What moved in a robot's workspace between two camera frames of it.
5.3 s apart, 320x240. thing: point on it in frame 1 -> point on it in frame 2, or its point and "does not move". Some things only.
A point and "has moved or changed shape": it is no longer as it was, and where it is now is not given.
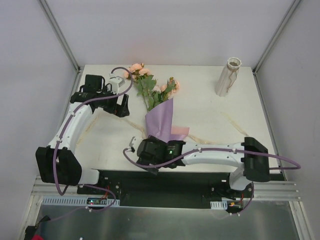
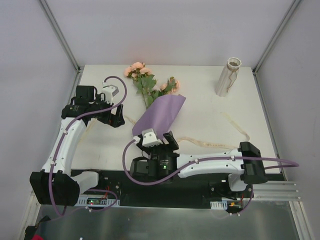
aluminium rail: [275, 191] does not move
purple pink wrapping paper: [158, 123] has moved or changed shape
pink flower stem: [143, 80] does not move
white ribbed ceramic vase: [228, 76] does not move
